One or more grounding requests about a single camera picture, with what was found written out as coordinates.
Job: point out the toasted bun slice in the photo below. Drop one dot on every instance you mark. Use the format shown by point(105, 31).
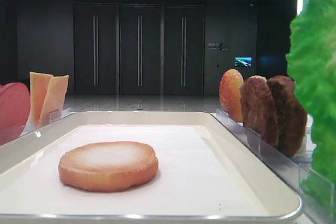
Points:
point(108, 166)

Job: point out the green lettuce leaf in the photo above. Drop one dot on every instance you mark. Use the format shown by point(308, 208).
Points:
point(311, 62)

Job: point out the brown meat patty front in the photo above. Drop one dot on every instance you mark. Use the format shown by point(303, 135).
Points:
point(259, 110)

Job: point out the brown meat patty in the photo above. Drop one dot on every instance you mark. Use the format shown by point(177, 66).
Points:
point(292, 117)
point(259, 110)

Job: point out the orange cheese slice inner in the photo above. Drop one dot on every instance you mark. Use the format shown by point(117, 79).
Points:
point(54, 100)

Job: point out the orange cheese slice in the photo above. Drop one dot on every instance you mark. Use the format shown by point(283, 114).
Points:
point(38, 88)
point(54, 100)

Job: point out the brown meat patty rear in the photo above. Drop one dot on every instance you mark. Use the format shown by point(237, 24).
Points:
point(292, 117)

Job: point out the orange cheese slice outer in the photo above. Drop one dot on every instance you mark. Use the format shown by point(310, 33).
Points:
point(38, 88)

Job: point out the red tomato slice outer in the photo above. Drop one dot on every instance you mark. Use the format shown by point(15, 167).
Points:
point(15, 105)

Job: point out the front bun slice right rack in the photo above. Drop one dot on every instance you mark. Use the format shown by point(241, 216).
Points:
point(229, 94)

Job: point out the dark triple door panel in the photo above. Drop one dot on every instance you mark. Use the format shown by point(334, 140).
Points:
point(139, 50)

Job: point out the white metal tray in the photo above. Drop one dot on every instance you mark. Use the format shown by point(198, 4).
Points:
point(207, 173)

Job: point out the small wall screen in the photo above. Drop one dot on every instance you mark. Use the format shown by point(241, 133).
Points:
point(243, 61)

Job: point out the clear front rail left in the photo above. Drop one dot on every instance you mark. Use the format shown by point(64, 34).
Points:
point(12, 133)

